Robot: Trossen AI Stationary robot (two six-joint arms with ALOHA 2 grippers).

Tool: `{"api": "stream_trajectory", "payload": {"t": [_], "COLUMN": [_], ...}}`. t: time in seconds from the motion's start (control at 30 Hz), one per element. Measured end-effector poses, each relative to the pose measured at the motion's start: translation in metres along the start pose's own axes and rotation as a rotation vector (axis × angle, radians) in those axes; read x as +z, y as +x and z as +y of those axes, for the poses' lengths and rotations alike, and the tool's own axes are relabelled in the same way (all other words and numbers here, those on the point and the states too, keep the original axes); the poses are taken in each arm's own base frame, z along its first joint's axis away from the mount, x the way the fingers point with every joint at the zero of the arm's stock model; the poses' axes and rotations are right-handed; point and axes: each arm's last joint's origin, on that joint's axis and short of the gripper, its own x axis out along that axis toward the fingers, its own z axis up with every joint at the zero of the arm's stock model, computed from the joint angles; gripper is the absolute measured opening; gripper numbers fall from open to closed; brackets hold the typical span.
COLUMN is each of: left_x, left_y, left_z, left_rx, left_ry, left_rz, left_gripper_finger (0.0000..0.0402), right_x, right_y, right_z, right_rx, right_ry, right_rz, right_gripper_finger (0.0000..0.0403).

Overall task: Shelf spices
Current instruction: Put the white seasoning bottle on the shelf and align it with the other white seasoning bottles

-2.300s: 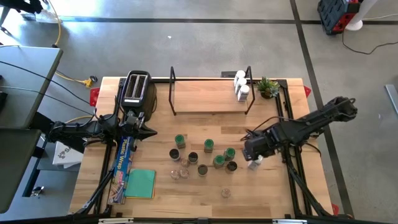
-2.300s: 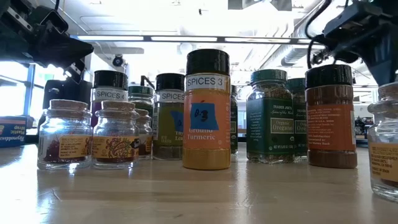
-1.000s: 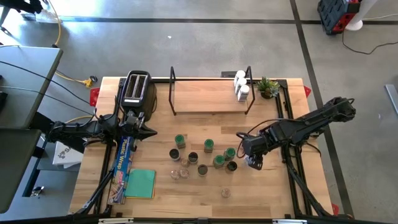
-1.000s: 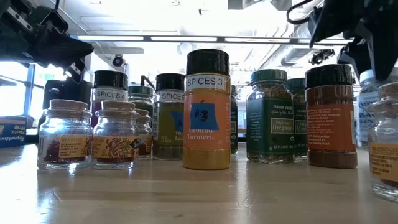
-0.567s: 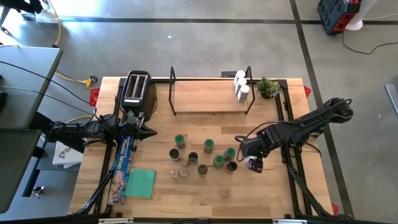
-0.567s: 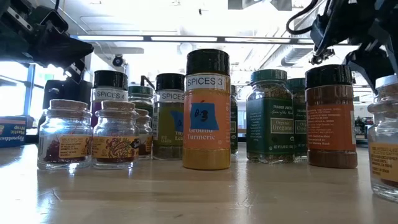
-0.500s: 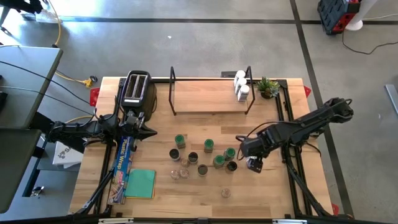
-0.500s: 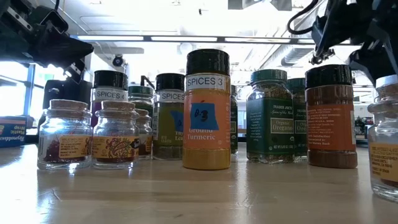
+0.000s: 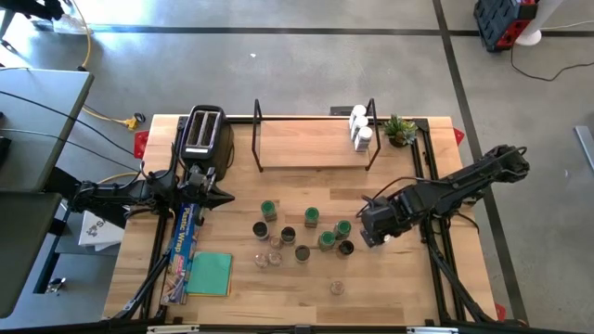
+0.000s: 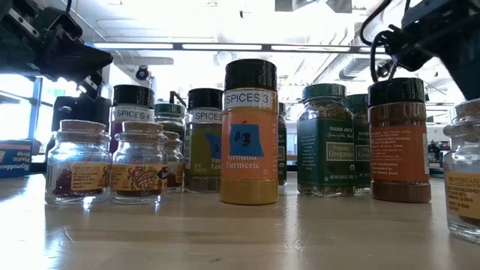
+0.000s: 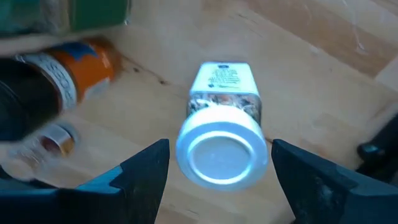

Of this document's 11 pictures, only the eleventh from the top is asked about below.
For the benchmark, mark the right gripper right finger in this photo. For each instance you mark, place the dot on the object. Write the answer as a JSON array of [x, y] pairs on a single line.
[[326, 202]]

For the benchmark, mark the small cork-topped glass jar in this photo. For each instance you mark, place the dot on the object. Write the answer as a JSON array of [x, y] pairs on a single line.
[[56, 140]]

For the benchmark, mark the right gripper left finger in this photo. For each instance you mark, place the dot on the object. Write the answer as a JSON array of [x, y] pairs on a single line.
[[130, 199]]

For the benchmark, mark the white-lid bagel seasoning jar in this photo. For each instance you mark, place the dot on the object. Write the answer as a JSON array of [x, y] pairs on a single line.
[[222, 155]]

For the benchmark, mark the black-lid ground turmeric jar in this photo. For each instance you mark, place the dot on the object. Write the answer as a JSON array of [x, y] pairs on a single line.
[[84, 68]]

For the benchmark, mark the green-lid green-label spice jar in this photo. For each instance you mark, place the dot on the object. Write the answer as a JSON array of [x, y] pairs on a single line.
[[96, 14]]

